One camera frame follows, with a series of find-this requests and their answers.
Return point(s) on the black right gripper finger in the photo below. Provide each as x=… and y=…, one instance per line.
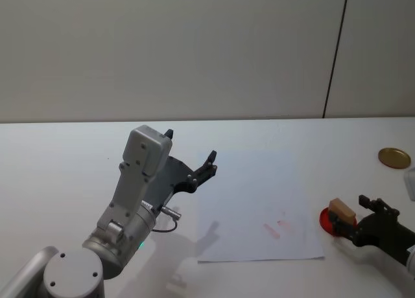
x=343, y=228
x=381, y=207

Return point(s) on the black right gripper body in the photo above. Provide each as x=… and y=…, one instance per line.
x=379, y=231

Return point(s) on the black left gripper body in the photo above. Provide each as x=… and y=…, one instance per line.
x=168, y=176

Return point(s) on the beige rectangular block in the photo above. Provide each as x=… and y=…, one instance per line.
x=342, y=209

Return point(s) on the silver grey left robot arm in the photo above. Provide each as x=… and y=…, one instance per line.
x=129, y=194

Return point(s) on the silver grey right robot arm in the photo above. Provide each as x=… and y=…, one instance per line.
x=411, y=256

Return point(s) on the round red lid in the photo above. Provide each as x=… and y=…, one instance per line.
x=325, y=221

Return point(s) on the round gold metal lid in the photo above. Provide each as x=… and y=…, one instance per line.
x=394, y=158

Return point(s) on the white paper sheet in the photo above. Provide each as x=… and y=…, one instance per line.
x=253, y=194

